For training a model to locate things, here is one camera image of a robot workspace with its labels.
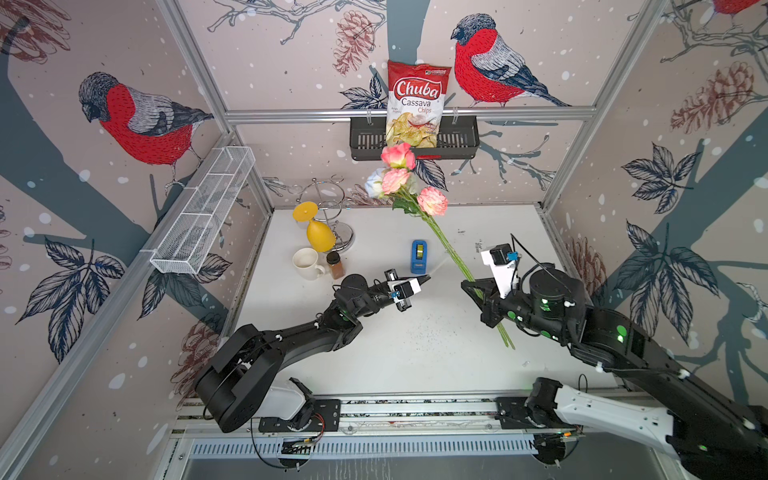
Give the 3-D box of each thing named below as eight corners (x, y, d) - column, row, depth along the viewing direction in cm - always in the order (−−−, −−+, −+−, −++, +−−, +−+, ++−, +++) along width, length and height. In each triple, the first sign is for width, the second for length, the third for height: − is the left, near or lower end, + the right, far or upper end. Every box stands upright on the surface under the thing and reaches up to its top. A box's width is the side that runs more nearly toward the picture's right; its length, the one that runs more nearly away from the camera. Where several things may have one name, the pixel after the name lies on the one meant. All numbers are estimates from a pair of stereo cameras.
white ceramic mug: (297, 281, 100) (290, 266, 93) (302, 263, 105) (295, 247, 98) (325, 281, 100) (320, 266, 93) (328, 263, 105) (323, 247, 98)
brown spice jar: (331, 280, 102) (325, 263, 94) (332, 269, 105) (327, 251, 97) (343, 280, 102) (338, 263, 94) (345, 269, 105) (340, 251, 97)
